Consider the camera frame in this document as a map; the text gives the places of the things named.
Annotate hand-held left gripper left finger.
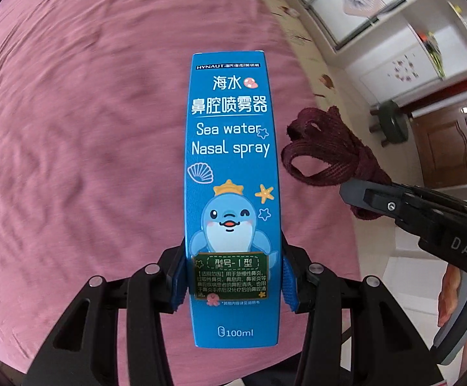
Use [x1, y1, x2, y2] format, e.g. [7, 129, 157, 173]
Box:
[23, 238, 188, 386]

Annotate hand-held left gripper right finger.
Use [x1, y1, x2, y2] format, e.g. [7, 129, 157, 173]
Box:
[281, 231, 445, 386]

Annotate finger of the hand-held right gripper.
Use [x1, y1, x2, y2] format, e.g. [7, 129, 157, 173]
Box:
[339, 179, 418, 226]

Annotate dark red rope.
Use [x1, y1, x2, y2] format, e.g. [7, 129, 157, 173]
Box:
[281, 105, 395, 222]

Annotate gold cosmetics box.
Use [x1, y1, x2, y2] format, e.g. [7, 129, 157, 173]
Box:
[184, 51, 280, 348]

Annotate person's right hand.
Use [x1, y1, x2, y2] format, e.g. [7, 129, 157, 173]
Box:
[437, 266, 467, 329]

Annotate dark green stool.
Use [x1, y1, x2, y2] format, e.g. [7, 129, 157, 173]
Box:
[369, 100, 410, 148]

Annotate brown wooden door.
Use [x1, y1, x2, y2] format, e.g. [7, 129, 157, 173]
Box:
[409, 104, 467, 190]

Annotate white cabinet with stickers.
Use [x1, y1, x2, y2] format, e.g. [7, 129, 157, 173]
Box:
[348, 0, 467, 110]

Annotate pink blanket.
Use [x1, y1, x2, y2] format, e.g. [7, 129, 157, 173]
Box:
[0, 0, 363, 386]

